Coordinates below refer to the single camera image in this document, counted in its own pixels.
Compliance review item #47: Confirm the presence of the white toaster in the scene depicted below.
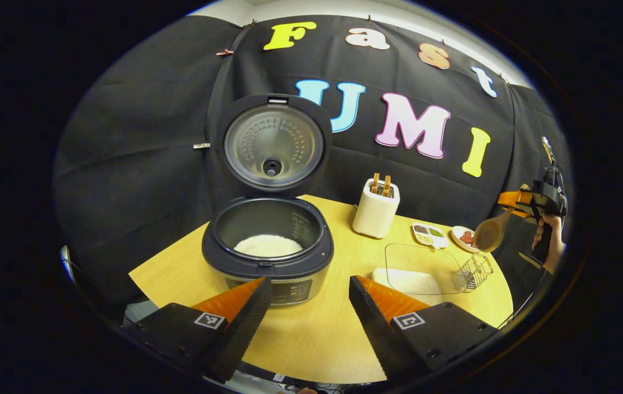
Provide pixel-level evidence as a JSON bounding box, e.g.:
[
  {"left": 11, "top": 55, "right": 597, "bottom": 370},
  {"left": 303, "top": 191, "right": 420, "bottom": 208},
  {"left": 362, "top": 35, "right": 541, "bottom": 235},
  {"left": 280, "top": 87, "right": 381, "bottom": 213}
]
[{"left": 352, "top": 178, "right": 401, "bottom": 239}]

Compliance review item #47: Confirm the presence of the dark grey rice cooker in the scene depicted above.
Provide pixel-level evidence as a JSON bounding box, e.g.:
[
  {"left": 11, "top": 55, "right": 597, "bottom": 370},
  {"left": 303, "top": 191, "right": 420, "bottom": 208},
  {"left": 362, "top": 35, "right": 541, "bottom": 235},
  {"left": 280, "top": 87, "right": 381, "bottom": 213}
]
[{"left": 202, "top": 94, "right": 335, "bottom": 307}]

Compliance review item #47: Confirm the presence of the black backdrop cloth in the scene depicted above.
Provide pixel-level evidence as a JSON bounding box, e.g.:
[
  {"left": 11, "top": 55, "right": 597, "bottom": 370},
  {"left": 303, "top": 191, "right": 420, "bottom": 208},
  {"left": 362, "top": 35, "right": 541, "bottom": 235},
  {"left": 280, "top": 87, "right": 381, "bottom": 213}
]
[{"left": 51, "top": 15, "right": 573, "bottom": 323}]

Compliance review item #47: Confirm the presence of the white round plate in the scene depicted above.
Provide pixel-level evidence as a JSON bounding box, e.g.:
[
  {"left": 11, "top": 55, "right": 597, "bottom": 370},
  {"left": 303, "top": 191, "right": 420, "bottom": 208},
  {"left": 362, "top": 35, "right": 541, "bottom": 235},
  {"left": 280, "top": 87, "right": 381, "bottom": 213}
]
[{"left": 451, "top": 225, "right": 481, "bottom": 253}]

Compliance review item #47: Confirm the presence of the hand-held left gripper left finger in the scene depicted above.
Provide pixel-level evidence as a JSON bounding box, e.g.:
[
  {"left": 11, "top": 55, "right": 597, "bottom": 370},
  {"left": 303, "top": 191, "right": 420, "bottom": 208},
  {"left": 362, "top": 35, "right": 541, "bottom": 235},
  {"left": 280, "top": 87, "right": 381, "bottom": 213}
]
[{"left": 124, "top": 277, "right": 273, "bottom": 384}]

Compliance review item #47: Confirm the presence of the wooden spoon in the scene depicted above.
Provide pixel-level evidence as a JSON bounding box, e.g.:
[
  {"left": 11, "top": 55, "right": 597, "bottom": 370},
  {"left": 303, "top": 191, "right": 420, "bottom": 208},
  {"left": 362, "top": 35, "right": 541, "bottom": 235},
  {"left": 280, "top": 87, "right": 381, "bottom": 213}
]
[{"left": 473, "top": 207, "right": 515, "bottom": 253}]

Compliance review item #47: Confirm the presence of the thin black cable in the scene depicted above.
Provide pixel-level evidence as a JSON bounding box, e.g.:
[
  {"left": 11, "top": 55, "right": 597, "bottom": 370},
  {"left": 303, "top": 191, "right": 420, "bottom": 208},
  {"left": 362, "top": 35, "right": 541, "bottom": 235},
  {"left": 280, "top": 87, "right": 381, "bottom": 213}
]
[{"left": 500, "top": 268, "right": 551, "bottom": 329}]

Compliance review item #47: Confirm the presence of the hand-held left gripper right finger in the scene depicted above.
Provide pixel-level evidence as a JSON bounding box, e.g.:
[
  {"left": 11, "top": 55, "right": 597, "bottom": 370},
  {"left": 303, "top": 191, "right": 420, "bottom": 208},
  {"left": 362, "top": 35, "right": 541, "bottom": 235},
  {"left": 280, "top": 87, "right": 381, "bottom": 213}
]
[{"left": 348, "top": 275, "right": 500, "bottom": 384}]

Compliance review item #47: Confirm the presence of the white divided bean dish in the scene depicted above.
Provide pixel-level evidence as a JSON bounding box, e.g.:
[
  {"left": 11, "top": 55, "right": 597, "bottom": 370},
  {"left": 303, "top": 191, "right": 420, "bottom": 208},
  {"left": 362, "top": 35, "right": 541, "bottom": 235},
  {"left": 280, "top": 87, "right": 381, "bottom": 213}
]
[{"left": 411, "top": 223, "right": 449, "bottom": 250}]

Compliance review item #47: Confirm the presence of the clear wire chopstick holder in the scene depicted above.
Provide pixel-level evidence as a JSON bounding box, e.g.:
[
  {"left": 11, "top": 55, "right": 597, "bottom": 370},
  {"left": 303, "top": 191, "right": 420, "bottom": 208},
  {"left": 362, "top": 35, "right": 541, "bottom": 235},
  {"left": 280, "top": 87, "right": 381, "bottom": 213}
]
[{"left": 458, "top": 253, "right": 494, "bottom": 291}]

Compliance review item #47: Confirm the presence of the clear plastic rice box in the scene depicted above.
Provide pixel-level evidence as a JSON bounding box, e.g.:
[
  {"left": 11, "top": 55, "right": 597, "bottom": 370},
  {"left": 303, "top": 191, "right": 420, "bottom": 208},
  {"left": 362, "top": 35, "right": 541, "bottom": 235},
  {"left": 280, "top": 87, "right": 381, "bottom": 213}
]
[{"left": 371, "top": 243, "right": 469, "bottom": 299}]

